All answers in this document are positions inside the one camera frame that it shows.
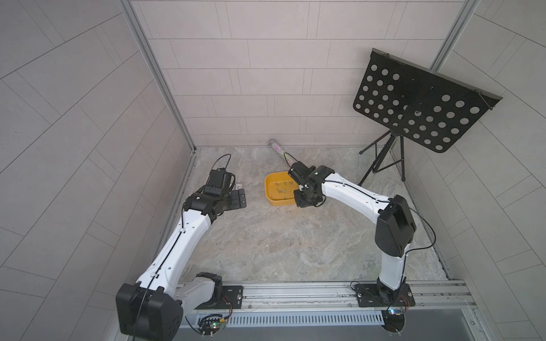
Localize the yellow plastic storage box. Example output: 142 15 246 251
264 171 299 206

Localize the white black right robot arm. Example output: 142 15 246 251
288 161 436 303

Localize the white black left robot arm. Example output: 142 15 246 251
115 189 247 340

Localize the rhinestone silver microphone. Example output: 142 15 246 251
268 139 297 168

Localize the left green circuit board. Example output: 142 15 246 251
197 314 228 338

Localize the green circuit board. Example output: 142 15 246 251
197 314 228 338
381 309 405 335

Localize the black perforated music stand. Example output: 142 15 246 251
353 48 502 173

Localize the right green circuit board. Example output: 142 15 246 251
381 309 405 335

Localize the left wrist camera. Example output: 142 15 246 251
203 168 235 197

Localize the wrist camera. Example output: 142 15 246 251
288 161 317 186
203 168 235 197

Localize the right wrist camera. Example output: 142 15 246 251
288 161 317 186

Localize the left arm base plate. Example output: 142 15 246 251
196 285 244 311

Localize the aluminium rail frame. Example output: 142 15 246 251
178 280 491 340

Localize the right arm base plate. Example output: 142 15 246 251
350 280 415 308

